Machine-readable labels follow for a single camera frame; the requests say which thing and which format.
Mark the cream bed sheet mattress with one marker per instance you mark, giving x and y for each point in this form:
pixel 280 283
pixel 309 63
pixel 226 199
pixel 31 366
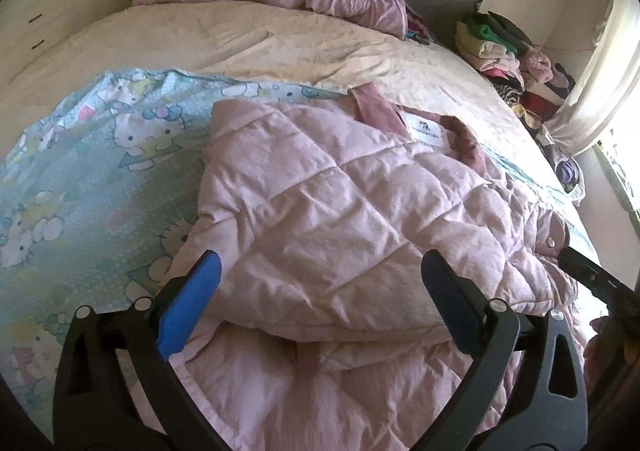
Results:
pixel 251 42

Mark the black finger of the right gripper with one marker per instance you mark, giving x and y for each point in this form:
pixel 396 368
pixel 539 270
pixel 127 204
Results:
pixel 621 300

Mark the purple cloth in plastic bag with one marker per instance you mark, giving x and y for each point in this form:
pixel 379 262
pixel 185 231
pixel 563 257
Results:
pixel 571 179

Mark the pink quilted jacket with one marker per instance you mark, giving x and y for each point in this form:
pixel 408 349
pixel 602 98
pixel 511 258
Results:
pixel 321 335

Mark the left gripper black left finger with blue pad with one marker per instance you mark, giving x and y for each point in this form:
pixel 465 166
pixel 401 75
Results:
pixel 115 388

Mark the cream window curtain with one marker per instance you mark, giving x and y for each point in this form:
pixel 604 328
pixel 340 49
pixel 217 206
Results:
pixel 607 86

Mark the pile of folded clothes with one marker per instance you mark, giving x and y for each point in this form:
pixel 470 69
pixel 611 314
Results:
pixel 524 77

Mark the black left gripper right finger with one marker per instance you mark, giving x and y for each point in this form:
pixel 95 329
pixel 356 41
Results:
pixel 547 409

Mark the Hello Kitty blue blanket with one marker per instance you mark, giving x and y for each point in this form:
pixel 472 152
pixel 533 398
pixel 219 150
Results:
pixel 96 201

